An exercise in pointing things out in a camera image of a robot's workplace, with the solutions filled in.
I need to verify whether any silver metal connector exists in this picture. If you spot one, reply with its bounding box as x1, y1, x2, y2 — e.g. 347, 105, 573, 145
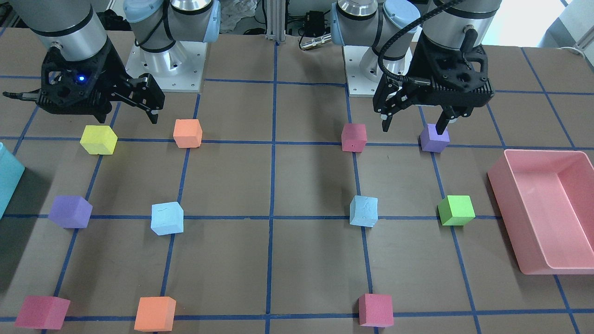
299, 33, 332, 51

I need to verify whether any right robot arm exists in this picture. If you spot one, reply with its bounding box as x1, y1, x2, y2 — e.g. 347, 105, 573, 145
3, 0, 221, 123

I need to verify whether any purple foam block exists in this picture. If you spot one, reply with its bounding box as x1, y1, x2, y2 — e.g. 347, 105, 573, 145
420, 123, 450, 153
47, 195, 93, 228

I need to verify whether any orange foam block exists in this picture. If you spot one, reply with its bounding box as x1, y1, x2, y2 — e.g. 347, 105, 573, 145
173, 119, 202, 148
134, 296, 176, 332

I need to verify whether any pink plastic bin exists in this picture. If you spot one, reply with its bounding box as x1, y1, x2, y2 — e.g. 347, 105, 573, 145
488, 149, 594, 275

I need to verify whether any pink foam block bottom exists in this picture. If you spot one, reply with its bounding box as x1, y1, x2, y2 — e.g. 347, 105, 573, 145
14, 295, 71, 330
358, 293, 394, 328

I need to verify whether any aluminium frame post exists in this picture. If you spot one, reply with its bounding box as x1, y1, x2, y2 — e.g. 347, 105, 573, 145
263, 0, 287, 45

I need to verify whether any yellow foam block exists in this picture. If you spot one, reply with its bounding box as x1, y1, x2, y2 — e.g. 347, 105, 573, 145
80, 125, 117, 155

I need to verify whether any teal plastic bin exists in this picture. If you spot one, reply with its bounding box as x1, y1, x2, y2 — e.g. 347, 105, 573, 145
0, 142, 25, 218

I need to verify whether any green foam block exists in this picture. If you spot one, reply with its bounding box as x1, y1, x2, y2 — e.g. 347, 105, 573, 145
437, 195, 476, 226

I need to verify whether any pink foam block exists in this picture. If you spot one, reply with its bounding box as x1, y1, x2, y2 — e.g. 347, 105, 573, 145
358, 293, 394, 328
14, 295, 71, 330
341, 123, 368, 153

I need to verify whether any light blue block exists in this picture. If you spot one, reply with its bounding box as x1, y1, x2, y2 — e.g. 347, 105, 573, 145
349, 195, 378, 228
150, 201, 184, 236

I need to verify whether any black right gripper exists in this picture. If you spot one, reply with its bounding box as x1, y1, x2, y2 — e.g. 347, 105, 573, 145
36, 39, 165, 124

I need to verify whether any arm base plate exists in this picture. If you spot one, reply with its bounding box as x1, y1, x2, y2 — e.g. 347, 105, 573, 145
343, 46, 383, 98
125, 41, 209, 93

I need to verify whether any pink foam block top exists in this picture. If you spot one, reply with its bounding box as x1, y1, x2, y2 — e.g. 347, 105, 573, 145
341, 123, 368, 153

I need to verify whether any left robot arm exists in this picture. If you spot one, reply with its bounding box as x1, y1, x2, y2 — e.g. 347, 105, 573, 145
330, 0, 501, 135

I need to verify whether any orange foam block bottom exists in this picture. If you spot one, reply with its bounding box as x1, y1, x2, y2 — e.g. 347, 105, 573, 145
134, 296, 176, 332

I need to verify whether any orange foam block top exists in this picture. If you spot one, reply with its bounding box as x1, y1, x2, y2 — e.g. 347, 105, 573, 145
173, 119, 202, 148

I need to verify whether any black power box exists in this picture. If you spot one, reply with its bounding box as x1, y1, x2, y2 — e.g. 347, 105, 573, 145
297, 11, 325, 37

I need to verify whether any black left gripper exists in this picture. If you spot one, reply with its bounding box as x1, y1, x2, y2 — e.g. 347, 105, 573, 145
374, 33, 494, 135

